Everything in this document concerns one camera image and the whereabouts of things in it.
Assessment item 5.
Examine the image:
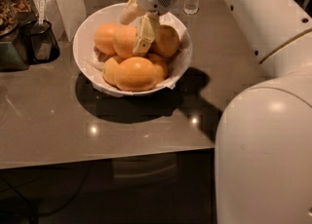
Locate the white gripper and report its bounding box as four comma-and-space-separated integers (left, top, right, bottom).
120, 0, 176, 56

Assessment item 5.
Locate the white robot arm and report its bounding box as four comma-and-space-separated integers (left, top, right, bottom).
214, 0, 312, 224

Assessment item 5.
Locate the white paper bowl liner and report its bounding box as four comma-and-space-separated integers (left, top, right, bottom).
85, 5, 193, 98

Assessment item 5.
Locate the white bowl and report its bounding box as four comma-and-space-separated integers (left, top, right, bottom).
72, 2, 194, 97

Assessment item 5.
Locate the yellowish orange back right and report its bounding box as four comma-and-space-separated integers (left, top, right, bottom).
149, 25, 179, 58

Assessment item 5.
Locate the white board panel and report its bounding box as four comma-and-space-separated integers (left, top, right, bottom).
22, 0, 88, 43

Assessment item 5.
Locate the white tag in cup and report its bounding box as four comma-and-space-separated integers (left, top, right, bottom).
37, 0, 46, 26

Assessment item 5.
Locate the black mesh cup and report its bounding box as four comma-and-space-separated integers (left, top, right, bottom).
19, 20, 60, 64

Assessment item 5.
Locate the tray of nuts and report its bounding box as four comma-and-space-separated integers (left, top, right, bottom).
0, 0, 31, 37

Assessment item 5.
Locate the dark metal box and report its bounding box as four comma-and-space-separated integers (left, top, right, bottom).
0, 29, 29, 72

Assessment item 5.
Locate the black cable under table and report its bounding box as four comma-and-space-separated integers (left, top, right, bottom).
0, 163, 96, 224

